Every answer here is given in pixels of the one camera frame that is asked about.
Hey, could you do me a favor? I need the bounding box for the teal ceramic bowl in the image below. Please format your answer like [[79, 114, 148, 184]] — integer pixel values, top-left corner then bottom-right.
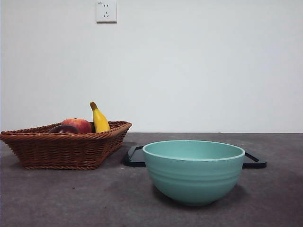
[[142, 140, 246, 206]]

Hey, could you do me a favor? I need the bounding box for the dark purple plum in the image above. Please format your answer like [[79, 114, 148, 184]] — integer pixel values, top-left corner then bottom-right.
[[48, 124, 80, 134]]

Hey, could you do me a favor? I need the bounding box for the dark green rectangular tray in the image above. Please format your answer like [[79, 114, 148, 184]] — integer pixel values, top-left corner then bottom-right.
[[123, 145, 267, 169]]

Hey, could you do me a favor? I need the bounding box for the yellow banana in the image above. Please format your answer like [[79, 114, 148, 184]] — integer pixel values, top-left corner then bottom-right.
[[89, 101, 111, 133]]

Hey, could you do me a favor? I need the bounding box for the red orange peach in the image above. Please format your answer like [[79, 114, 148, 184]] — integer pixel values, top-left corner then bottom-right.
[[61, 118, 92, 134]]

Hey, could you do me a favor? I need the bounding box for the brown wicker basket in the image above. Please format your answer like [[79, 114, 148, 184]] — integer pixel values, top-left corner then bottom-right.
[[0, 121, 133, 170]]

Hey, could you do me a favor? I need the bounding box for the white wall socket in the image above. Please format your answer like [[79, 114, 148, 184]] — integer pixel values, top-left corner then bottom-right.
[[96, 0, 117, 24]]

